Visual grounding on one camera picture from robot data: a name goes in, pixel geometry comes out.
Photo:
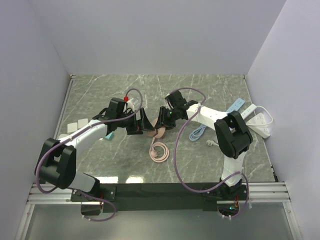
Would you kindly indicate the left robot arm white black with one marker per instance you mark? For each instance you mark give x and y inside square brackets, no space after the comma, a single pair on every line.
[58,158]

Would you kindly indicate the white triangular power strip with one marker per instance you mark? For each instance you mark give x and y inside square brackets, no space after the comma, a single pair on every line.
[259,125]

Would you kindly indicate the white power strip coloured sockets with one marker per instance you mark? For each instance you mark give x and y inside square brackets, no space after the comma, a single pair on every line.
[248,111]

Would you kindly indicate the white rounded charger plug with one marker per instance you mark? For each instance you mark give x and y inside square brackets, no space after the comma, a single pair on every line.
[62,136]

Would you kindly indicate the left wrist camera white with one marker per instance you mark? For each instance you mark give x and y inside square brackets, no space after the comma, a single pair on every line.
[131,103]

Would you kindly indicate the pink round power strip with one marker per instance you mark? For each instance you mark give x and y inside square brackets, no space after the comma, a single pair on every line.
[157,133]

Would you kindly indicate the blue long power strip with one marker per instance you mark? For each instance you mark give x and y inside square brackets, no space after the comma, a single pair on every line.
[236,105]

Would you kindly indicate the green charger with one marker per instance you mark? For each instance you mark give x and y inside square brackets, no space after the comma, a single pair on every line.
[109,137]

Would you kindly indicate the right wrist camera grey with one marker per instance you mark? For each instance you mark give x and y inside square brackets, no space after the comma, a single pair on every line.
[169,103]

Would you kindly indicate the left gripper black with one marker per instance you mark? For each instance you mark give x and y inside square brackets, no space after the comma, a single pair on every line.
[138,125]

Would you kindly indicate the blue plug adapter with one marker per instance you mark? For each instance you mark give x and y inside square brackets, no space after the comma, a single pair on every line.
[82,123]

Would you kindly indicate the aluminium rail frame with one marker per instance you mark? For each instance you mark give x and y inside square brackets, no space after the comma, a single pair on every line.
[259,192]

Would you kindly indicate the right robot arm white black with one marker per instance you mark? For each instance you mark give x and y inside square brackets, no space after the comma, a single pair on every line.
[234,137]

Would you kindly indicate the black base bar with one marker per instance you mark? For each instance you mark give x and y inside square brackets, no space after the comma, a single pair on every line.
[158,196]

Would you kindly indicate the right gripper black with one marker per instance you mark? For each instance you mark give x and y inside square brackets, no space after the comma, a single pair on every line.
[160,122]

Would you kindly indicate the white square charger plug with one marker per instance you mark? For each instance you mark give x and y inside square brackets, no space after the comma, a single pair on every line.
[72,127]

